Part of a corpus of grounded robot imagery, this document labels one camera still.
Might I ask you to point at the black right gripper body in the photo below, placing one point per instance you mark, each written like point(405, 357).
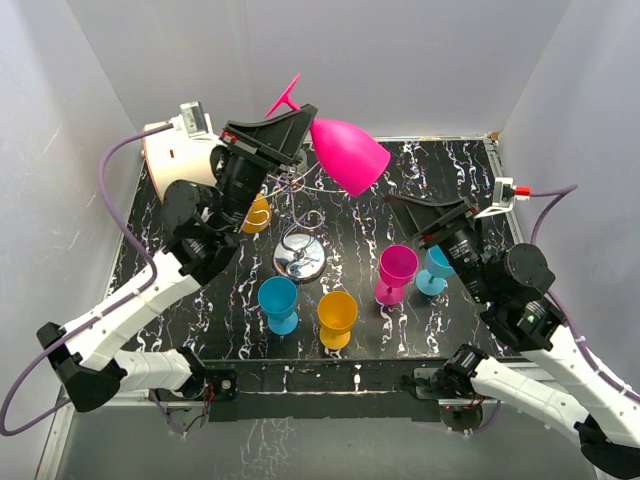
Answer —
point(464, 249)

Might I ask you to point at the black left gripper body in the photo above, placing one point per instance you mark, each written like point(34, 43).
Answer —
point(241, 181)

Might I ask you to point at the orange wine glass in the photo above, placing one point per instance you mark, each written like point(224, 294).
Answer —
point(258, 217)
point(337, 314)

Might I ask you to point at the pink wine glass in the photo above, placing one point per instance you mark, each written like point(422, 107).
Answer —
point(348, 154)
point(397, 266)

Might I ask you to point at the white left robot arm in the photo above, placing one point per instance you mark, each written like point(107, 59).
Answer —
point(88, 354)

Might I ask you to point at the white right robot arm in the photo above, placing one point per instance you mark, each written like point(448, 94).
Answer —
point(597, 413)

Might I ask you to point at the blue wine glass right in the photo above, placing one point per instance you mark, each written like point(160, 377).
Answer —
point(432, 280)

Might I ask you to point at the blue wine glass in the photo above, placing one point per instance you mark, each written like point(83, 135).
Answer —
point(278, 299)
point(432, 280)

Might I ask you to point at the orange wine glass front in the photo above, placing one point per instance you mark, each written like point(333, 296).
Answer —
point(337, 314)

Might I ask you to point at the blue wine glass left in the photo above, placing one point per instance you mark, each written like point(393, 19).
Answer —
point(278, 299)

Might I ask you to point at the white cylindrical box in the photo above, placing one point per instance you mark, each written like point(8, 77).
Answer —
point(172, 155)

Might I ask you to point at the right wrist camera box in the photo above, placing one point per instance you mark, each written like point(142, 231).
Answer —
point(505, 194)

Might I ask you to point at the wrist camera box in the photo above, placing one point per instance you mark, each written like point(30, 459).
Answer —
point(505, 194)
point(191, 119)

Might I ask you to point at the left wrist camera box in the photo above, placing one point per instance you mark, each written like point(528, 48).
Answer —
point(191, 119)

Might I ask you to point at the chrome wire wine glass rack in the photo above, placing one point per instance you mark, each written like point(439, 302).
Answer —
point(299, 253)

